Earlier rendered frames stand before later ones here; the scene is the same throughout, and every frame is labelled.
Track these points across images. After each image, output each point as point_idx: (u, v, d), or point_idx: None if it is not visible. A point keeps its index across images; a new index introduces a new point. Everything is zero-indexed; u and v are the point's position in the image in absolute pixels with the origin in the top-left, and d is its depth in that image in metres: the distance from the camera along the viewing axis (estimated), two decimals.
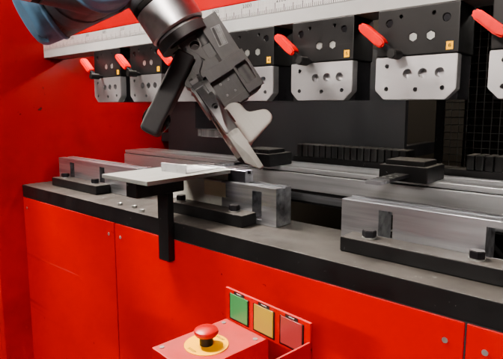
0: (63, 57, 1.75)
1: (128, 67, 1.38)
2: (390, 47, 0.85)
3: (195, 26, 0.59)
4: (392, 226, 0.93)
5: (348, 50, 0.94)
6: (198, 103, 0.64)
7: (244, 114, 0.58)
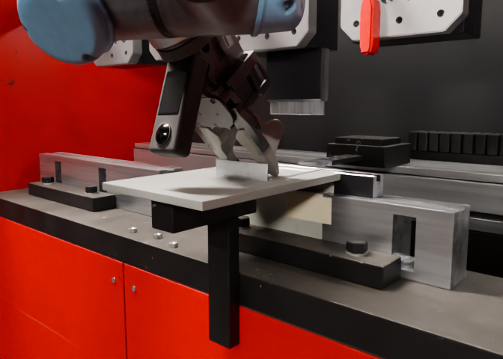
0: None
1: None
2: None
3: None
4: None
5: None
6: None
7: (263, 126, 0.59)
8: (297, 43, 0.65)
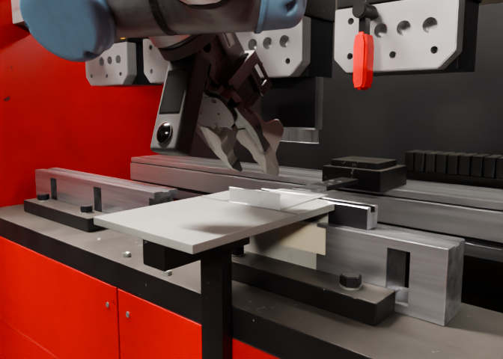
0: None
1: None
2: None
3: None
4: None
5: None
6: None
7: (264, 126, 0.59)
8: (291, 73, 0.65)
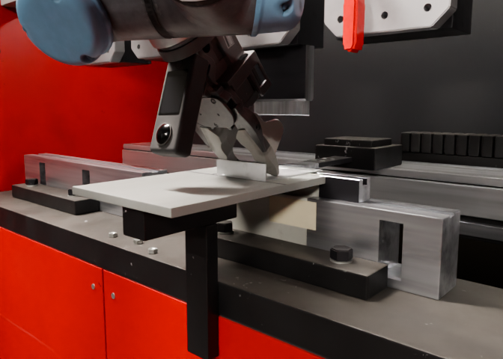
0: None
1: None
2: None
3: None
4: None
5: None
6: None
7: (264, 126, 0.59)
8: (280, 40, 0.62)
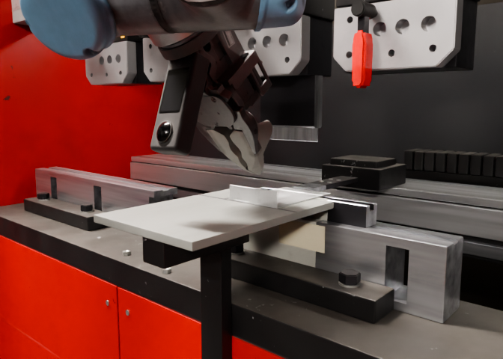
0: None
1: None
2: None
3: None
4: None
5: None
6: None
7: (257, 127, 0.60)
8: (290, 72, 0.65)
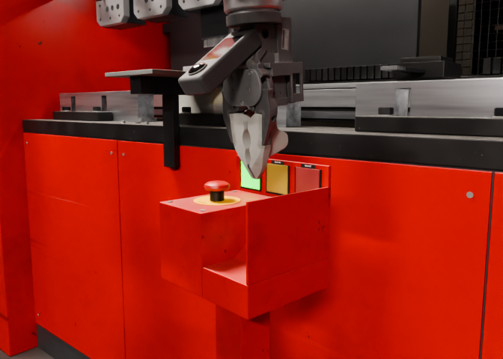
0: None
1: None
2: None
3: (281, 19, 0.60)
4: (410, 103, 0.89)
5: None
6: (231, 84, 0.62)
7: (275, 129, 0.63)
8: (213, 2, 1.17)
